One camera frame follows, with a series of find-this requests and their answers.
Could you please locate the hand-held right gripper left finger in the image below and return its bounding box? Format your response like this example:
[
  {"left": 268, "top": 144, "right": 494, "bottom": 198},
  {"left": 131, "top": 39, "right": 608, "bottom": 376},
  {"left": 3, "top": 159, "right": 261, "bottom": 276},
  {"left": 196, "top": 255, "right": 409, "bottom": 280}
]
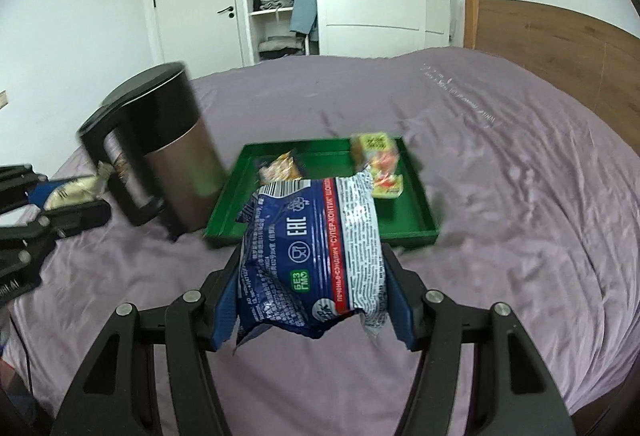
[{"left": 50, "top": 246, "right": 246, "bottom": 436}]

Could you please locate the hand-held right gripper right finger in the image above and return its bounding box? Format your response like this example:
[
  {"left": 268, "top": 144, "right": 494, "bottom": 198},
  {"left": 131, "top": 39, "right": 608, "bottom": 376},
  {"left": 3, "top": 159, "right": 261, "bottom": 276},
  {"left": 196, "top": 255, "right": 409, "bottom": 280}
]
[{"left": 382, "top": 243, "right": 576, "bottom": 436}]

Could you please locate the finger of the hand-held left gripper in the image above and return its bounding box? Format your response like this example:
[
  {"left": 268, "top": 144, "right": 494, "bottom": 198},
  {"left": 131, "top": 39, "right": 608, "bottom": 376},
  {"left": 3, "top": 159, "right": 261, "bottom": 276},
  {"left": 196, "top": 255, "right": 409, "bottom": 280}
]
[
  {"left": 0, "top": 163, "right": 76, "bottom": 217},
  {"left": 0, "top": 200, "right": 112, "bottom": 267}
]

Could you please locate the small cream candy packet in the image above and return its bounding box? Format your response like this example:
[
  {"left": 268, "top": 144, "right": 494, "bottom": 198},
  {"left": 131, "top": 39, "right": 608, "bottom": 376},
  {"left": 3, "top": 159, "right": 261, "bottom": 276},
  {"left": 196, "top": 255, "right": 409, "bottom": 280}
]
[{"left": 44, "top": 163, "right": 114, "bottom": 210}]

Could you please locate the blue snack packet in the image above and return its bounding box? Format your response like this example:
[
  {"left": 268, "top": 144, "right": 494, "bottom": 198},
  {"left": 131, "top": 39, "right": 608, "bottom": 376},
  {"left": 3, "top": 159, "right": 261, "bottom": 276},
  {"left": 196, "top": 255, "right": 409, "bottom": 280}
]
[{"left": 232, "top": 169, "right": 391, "bottom": 357}]

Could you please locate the clear green-label snack packet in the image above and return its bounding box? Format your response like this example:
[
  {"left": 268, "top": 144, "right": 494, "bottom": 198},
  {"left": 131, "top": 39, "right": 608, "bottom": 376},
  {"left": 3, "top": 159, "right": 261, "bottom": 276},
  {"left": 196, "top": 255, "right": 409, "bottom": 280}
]
[{"left": 350, "top": 132, "right": 405, "bottom": 200}]

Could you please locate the gold cookie packet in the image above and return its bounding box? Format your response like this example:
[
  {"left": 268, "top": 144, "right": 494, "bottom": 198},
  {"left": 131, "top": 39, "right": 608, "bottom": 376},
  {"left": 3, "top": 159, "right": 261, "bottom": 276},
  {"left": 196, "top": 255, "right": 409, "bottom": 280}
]
[{"left": 258, "top": 151, "right": 306, "bottom": 187}]

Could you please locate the green tray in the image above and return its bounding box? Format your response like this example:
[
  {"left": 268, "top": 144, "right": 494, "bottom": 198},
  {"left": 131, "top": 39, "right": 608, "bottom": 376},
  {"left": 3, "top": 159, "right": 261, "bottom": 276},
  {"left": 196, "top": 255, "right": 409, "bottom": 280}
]
[{"left": 203, "top": 136, "right": 441, "bottom": 251}]

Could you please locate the copper and black kettle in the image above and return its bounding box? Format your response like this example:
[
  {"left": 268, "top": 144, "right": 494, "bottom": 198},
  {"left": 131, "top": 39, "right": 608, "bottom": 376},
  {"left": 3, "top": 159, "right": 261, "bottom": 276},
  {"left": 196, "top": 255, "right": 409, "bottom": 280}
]
[{"left": 77, "top": 62, "right": 232, "bottom": 242}]

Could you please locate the white door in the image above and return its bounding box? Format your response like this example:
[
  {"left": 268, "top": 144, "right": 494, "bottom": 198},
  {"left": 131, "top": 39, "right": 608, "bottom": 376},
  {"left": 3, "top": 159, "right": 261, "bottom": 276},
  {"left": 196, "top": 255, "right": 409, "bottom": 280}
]
[{"left": 150, "top": 0, "right": 244, "bottom": 80}]

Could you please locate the grey and black clothes pile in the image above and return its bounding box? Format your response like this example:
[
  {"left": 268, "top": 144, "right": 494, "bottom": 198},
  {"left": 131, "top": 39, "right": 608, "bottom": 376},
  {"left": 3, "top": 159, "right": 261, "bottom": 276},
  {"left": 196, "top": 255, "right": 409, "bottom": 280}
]
[{"left": 258, "top": 36, "right": 306, "bottom": 60}]

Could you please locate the wooden headboard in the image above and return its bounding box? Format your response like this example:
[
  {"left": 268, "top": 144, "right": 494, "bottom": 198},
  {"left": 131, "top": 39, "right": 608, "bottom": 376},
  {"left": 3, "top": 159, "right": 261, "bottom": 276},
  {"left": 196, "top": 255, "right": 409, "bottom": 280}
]
[{"left": 464, "top": 0, "right": 640, "bottom": 132}]

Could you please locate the black cable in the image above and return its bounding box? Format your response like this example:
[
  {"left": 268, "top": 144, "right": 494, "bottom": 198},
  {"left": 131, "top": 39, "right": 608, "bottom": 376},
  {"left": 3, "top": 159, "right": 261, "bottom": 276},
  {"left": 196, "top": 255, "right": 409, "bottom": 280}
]
[{"left": 7, "top": 311, "right": 33, "bottom": 397}]

